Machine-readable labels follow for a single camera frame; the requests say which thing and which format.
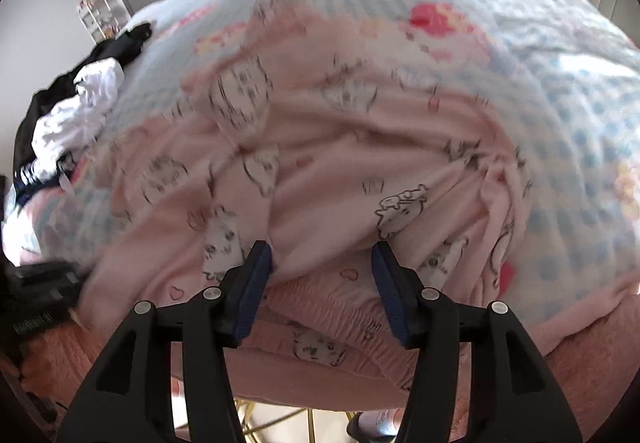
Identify blue checked printed blanket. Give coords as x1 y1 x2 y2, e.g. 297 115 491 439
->
0 0 640 424

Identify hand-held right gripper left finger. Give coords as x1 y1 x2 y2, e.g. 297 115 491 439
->
56 240 275 443

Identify pink printed pajama pants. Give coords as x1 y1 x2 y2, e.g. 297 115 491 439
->
80 3 533 391

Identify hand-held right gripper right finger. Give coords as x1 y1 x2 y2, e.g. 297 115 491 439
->
371 240 583 443

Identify white wire shelf rack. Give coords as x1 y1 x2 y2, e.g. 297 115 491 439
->
76 0 132 44

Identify gold wire stool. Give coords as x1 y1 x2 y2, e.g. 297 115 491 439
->
230 398 361 443

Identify person's right foot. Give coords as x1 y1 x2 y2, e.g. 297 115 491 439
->
345 410 402 442

